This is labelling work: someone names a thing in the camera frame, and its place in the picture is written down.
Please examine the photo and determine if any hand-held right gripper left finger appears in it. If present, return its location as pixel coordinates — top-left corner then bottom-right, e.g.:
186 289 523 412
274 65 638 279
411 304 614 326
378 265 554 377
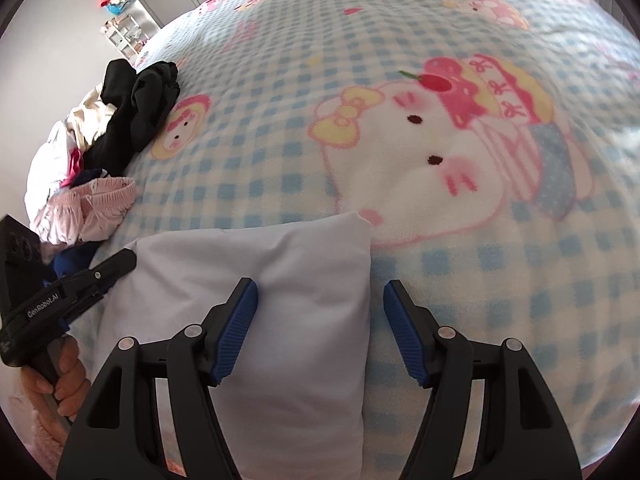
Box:
56 276 259 480

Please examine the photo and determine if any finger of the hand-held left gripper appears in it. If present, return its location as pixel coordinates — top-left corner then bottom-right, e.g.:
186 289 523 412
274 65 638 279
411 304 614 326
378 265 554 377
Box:
57 249 138 326

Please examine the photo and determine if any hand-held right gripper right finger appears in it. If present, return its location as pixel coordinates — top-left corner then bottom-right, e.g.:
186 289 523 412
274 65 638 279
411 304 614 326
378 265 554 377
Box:
383 279 583 480

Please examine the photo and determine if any white T-shirt with navy trim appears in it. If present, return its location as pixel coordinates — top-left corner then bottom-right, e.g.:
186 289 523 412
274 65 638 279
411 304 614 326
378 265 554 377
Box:
92 211 373 480

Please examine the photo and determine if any person's left hand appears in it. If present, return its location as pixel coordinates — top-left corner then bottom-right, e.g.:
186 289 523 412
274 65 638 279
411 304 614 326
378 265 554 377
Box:
22 339 92 419

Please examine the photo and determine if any pink cat print pyjama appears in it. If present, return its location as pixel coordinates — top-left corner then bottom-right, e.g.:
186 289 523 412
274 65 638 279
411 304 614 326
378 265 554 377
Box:
30 176 137 247

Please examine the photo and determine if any blue checked cartoon blanket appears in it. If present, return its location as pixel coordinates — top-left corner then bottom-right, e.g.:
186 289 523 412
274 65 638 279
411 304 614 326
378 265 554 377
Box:
65 0 640 480

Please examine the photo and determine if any magenta garment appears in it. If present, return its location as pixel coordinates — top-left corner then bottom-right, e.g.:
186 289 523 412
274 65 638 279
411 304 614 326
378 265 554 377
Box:
62 149 87 187

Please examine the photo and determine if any white garment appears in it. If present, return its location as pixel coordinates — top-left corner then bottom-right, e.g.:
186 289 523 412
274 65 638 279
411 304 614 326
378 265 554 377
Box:
26 121 76 211

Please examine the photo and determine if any cream garment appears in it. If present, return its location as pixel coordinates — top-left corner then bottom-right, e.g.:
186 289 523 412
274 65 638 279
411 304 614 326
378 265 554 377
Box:
65 87 121 153

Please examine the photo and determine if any white shelf rack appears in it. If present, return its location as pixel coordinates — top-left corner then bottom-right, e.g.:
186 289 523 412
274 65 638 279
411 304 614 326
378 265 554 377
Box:
100 12 151 58

